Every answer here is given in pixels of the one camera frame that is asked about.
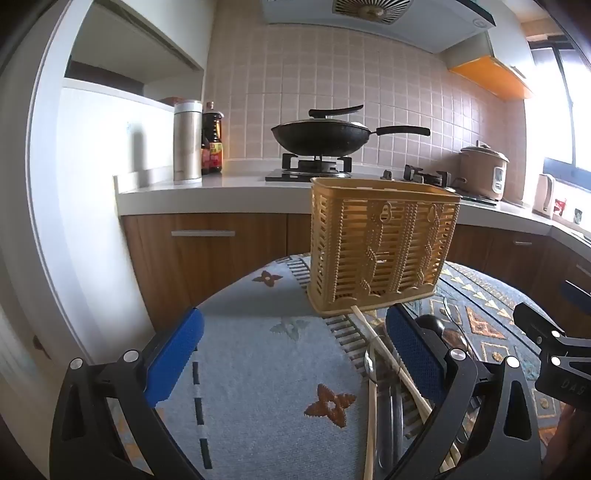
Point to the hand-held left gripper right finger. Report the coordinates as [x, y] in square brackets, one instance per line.
[411, 355]

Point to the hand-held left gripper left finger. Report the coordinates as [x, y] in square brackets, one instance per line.
[178, 355]

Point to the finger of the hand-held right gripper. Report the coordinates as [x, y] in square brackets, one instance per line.
[577, 297]
[563, 369]

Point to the yellow plastic utensil basket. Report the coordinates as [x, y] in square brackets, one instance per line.
[369, 240]

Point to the person's right hand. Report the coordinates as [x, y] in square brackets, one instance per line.
[572, 438]

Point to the patterned blue tablecloth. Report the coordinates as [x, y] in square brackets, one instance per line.
[258, 350]

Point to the wooden kitchen base cabinet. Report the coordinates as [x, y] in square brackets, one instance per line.
[207, 267]

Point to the white electric kettle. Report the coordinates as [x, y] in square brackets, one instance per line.
[545, 194]

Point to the beige rice cooker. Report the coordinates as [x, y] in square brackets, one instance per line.
[480, 170]

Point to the white kitchen countertop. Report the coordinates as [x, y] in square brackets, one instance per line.
[194, 194]

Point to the kitchen window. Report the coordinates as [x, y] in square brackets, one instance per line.
[581, 129]

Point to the slim dark soy sauce bottle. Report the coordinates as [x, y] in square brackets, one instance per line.
[205, 159]

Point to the black gas stove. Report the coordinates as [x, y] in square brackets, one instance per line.
[277, 175]

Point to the stainless steel canister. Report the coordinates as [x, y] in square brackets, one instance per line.
[187, 143]

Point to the wide dark sauce bottle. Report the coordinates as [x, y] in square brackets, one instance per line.
[214, 134]

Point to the black wok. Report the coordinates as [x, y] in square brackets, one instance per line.
[318, 138]

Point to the range hood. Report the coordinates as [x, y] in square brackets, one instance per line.
[415, 27]

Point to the orange wall cabinet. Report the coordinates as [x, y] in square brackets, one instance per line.
[498, 76]

